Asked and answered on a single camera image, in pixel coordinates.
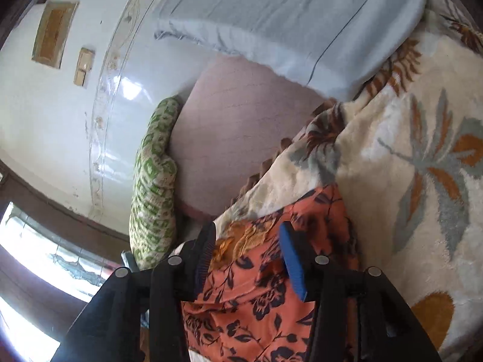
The blue-grey pillow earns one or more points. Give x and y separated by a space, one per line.
283 19

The patterned glass window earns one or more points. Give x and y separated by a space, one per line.
30 241

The green patterned pillow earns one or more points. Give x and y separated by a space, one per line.
154 196

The light blue cloth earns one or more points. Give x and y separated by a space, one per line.
128 259

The pink bed sheet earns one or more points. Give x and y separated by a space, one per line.
234 132

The yellow wall niche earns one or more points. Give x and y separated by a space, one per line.
53 34

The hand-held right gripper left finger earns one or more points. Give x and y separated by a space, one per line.
205 249

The orange floral shirt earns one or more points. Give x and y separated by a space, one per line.
256 290

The leaf print blanket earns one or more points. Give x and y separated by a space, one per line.
377 158

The wall light switch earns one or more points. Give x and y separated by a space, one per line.
83 68

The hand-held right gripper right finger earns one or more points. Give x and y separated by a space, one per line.
294 264

